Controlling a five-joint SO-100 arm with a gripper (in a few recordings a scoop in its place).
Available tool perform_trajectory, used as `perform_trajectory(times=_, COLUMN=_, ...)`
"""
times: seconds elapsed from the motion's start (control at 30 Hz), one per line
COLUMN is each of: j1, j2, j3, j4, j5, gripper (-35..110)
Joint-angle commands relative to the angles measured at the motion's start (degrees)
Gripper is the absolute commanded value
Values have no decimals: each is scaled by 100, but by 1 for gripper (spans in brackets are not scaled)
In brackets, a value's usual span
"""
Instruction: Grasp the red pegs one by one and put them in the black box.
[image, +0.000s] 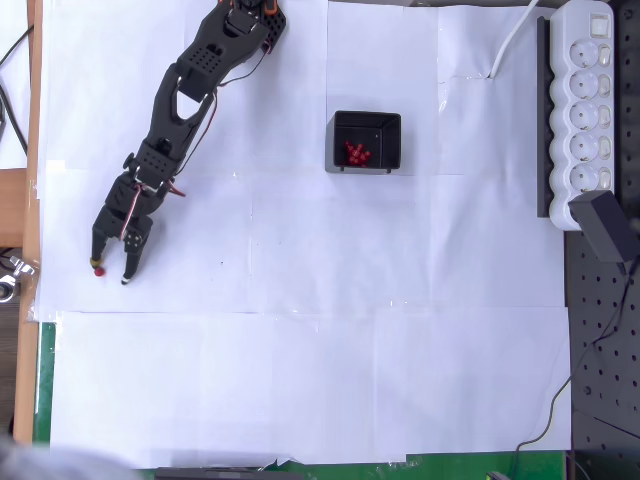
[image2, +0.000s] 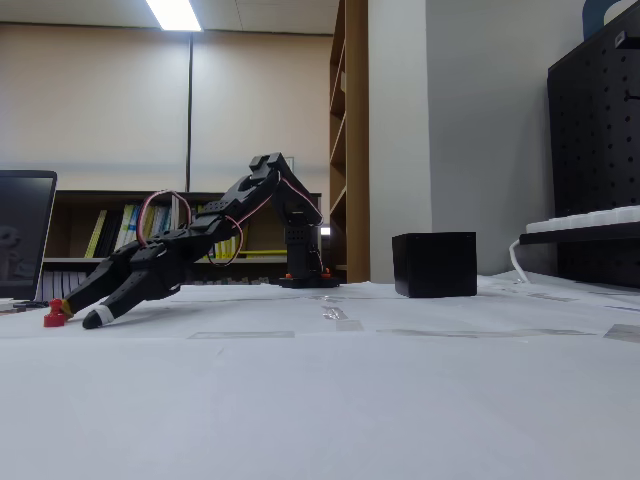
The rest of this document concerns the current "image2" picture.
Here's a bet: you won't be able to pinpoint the white paper table cover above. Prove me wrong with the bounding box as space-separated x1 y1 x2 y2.
0 272 640 480

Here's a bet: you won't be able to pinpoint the white power strip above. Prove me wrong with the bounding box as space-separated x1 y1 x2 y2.
524 203 640 235

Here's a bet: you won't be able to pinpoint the black robot base orange clips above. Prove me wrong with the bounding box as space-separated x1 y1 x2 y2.
278 269 342 290

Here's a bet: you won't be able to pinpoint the low wooden bookshelf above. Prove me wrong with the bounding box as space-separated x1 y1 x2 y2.
42 189 177 303
172 191 324 287

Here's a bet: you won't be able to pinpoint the yellow white book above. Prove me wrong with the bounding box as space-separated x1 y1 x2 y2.
133 200 157 241

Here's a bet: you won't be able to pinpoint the red bead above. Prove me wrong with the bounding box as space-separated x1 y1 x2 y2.
43 298 69 329

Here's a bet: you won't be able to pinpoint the black pegboard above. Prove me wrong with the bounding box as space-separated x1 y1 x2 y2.
546 12 640 290

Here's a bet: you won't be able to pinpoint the white black binder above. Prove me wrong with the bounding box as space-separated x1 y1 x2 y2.
62 271 87 301
42 271 64 304

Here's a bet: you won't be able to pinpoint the blue rounded object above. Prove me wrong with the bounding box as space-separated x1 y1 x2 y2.
582 0 640 42

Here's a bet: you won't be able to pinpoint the tall wooden shelf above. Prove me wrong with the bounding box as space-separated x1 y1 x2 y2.
328 0 371 284

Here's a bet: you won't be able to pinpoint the black rail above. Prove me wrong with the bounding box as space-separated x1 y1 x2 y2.
518 221 640 247

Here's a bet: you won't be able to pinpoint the black open box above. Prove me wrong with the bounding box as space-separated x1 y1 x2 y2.
391 231 478 300

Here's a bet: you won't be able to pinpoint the black book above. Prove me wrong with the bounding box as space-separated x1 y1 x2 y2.
94 209 125 260

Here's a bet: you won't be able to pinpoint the white power cable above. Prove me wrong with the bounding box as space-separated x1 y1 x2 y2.
508 237 530 284

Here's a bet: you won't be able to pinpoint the black wall cable duct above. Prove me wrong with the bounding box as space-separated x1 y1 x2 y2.
185 30 195 194

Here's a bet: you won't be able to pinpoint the thin yellow book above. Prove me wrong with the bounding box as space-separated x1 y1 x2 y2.
83 209 108 260

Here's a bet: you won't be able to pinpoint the laptop screen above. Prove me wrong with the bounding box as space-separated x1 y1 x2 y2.
0 169 59 303

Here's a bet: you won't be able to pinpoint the ceiling light panel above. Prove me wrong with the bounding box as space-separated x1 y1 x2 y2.
144 0 205 33

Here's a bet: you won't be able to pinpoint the white blue book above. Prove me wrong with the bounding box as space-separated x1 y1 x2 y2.
112 202 139 254

